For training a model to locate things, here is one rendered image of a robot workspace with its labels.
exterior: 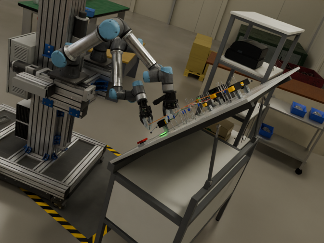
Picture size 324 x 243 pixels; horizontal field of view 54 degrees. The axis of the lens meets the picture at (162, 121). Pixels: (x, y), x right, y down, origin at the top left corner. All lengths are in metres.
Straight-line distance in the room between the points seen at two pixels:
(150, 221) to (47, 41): 1.54
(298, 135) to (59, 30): 4.08
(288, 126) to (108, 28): 3.93
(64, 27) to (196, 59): 4.42
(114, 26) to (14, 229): 1.72
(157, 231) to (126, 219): 0.26
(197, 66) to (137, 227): 4.91
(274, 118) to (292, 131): 0.37
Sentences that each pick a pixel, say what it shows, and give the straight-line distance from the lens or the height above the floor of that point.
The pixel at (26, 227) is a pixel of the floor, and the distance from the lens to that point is 2.82.
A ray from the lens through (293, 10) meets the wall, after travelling 11.22.
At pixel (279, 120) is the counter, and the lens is 5.36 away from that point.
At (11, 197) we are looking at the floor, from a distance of 3.05.
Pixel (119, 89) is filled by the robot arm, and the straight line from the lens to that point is 2.28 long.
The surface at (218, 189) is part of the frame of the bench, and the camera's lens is 2.32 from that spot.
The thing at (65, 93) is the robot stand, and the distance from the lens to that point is 2.46.
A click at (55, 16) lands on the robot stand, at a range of 2.58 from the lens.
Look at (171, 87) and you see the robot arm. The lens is 2.03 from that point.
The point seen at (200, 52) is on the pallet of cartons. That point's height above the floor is 0.56.
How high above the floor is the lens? 2.13
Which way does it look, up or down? 27 degrees down
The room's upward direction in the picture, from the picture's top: 17 degrees clockwise
